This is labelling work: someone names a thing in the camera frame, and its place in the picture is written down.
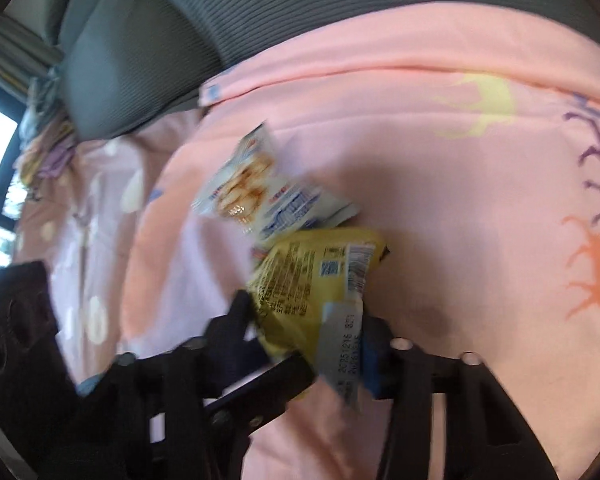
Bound white peanut packet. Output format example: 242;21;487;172
192;122;356;241

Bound lilac spotted sheet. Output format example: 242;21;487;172
12;110;206;381

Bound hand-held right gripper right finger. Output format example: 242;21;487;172
361;315;561;480

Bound pile of folded clothes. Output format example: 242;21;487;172
17;65;81;196

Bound grey sofa cushions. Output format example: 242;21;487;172
45;0;596;141

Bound grey ribbed cushion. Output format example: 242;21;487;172
125;0;581;73

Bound yellow barcode packet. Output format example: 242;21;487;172
247;227;388;406

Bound pink deer-print blanket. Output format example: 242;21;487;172
120;7;600;480

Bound grey curtain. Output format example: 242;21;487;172
0;12;63;93

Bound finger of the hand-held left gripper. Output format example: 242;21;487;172
204;354;316;427

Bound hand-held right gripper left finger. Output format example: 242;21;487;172
45;290;272;480

